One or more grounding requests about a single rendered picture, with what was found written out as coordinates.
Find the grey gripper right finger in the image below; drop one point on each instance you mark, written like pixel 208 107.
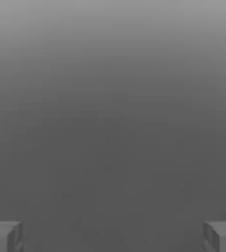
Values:
pixel 224 238

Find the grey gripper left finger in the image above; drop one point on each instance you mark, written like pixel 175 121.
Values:
pixel 1 237

